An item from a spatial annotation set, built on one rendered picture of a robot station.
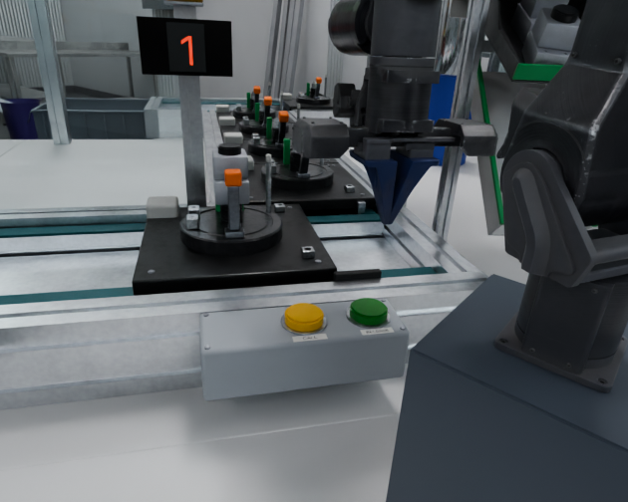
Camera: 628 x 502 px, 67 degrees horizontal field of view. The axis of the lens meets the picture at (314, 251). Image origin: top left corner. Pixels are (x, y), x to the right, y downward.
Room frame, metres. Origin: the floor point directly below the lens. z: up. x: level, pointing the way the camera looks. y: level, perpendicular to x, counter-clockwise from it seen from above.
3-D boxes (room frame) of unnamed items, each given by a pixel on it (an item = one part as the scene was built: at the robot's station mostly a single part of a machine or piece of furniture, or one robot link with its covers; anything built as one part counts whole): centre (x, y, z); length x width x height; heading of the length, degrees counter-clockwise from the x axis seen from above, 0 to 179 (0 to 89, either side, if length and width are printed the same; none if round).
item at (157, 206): (0.68, 0.23, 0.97); 0.05 x 0.05 x 0.04; 14
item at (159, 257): (0.60, 0.12, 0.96); 0.24 x 0.24 x 0.02; 14
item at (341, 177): (0.89, 0.04, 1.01); 0.24 x 0.24 x 0.13; 14
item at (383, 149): (0.45, -0.08, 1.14); 0.09 x 0.04 x 0.02; 104
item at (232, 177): (0.56, 0.10, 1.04); 0.04 x 0.02 x 0.08; 14
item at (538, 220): (0.25, -0.15, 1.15); 0.09 x 0.07 x 0.06; 114
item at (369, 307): (0.43, -0.06, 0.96); 0.04 x 0.04 x 0.02
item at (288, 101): (2.00, 0.03, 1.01); 0.24 x 0.24 x 0.13; 14
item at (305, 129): (0.45, -0.07, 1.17); 0.19 x 0.06 x 0.08; 104
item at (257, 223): (0.60, 0.12, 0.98); 0.14 x 0.14 x 0.02
